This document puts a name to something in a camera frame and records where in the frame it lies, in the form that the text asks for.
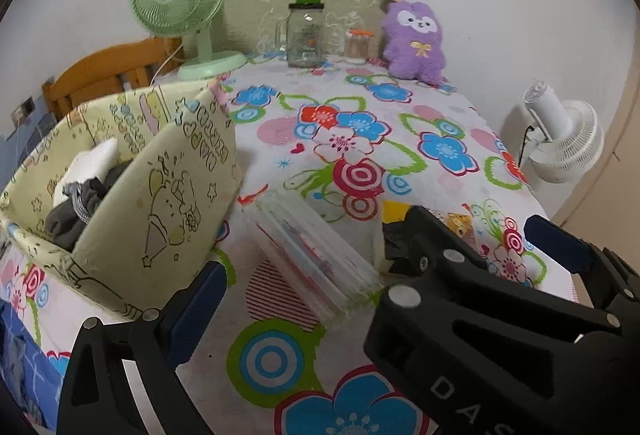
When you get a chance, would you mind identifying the yellow packet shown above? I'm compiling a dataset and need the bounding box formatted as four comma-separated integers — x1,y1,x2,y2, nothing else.
382,200,410,227

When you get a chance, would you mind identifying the white fan cable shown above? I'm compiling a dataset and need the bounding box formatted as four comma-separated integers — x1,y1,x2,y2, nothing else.
151,46,185,82

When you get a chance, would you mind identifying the white fan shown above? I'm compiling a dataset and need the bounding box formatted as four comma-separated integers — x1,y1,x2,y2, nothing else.
521,83,607,184

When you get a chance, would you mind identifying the grey sock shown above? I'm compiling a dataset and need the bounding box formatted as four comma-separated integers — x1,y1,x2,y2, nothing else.
44,164,128,252

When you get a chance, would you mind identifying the yellow printed storage box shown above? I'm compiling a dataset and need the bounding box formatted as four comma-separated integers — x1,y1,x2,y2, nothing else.
0,81,244,322

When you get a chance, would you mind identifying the purple plush toy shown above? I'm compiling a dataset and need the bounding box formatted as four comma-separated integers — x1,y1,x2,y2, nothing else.
379,0,449,82

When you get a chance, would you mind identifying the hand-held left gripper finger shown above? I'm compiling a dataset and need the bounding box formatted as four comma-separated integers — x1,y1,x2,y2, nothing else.
56,259,229,435

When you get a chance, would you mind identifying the small jar with orange lid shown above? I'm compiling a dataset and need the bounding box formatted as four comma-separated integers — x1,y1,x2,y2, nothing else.
343,29,376,64

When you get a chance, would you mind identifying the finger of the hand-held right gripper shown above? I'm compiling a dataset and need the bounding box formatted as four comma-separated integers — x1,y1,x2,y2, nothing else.
364,205,640,435
523,213,640,314

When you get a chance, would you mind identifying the glass jar mug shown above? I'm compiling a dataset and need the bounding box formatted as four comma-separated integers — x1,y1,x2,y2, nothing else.
274,3,327,69

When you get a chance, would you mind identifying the blue bed sheet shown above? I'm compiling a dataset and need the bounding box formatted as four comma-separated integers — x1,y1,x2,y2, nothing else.
0,299,72,432

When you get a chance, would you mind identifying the wooden bed headboard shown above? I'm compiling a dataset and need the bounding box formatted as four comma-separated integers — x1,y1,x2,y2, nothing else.
41,36,184,122

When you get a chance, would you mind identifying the black fan cable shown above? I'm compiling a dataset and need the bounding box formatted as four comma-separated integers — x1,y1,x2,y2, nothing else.
516,124,537,166

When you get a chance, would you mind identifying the clear plastic packet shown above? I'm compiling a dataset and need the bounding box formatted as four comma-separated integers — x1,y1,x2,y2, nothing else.
251,191,387,329

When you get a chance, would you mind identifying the wall socket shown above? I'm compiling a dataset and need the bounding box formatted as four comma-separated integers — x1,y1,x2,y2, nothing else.
11,96,37,122

